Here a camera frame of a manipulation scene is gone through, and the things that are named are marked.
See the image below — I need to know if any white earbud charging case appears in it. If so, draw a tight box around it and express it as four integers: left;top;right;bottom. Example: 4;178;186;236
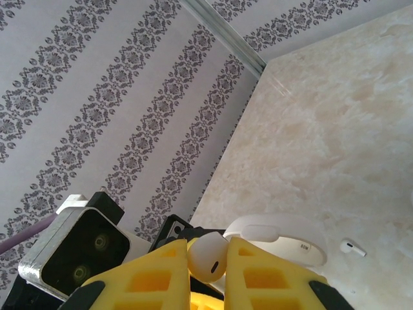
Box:
222;215;327;271

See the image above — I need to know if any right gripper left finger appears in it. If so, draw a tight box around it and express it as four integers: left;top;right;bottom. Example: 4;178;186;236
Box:
66;238;190;310

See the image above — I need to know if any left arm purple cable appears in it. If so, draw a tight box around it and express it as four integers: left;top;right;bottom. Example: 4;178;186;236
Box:
0;215;56;256

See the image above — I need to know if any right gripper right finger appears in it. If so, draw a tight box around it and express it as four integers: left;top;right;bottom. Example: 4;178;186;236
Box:
225;235;345;310

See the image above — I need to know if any white wireless earbud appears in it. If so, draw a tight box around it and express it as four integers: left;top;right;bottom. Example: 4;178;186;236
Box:
339;238;368;258
186;232;227;284

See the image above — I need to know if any aluminium frame post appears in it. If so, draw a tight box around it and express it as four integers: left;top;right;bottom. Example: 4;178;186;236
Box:
180;0;269;79

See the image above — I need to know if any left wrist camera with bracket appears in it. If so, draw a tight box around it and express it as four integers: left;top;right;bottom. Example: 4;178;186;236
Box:
17;192;156;300

